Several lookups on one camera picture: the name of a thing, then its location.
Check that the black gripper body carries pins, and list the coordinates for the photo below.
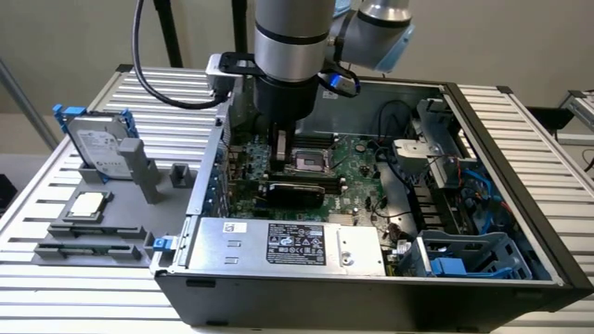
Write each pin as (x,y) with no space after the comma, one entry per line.
(285,99)

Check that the black graphics card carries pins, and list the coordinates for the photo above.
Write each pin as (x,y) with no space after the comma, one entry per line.
(294,195)

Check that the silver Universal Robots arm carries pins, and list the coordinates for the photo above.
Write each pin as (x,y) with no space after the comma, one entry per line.
(288,38)

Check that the black RAM slots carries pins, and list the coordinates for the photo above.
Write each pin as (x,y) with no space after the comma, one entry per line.
(332,184)
(316,141)

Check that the CPU socket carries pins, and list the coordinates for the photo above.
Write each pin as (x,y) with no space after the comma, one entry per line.
(312,161)

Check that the green motherboard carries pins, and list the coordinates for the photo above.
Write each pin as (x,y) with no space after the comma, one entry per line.
(353,188)

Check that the black stand pole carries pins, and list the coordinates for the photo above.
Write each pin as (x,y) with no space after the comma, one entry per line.
(240,24)
(169,31)

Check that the silver chipset heat sink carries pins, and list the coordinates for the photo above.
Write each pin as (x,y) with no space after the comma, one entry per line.
(344,220)

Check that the grey power supply unit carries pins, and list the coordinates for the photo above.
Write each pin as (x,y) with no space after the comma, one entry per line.
(288,248)

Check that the metal drive cage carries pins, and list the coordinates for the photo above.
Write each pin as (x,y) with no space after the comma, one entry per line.
(437,146)

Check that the blue case latch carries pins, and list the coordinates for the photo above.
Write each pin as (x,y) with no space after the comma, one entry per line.
(165,243)

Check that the grey parts rack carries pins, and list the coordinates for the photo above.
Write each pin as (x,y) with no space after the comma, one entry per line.
(126,215)

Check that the silver CPU chip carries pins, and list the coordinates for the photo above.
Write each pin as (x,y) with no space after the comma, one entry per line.
(89,205)

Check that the black open PC case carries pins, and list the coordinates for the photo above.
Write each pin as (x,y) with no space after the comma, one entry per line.
(372,299)

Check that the blue-grey disk bay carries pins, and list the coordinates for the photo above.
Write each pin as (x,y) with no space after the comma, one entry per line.
(482,255)

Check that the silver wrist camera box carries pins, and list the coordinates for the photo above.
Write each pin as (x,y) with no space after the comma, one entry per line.
(222,71)

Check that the hard disk with blue bracket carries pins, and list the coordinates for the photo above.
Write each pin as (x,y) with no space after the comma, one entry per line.
(99,146)

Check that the grey metal frame bar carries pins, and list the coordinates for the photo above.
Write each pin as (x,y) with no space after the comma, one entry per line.
(23,101)

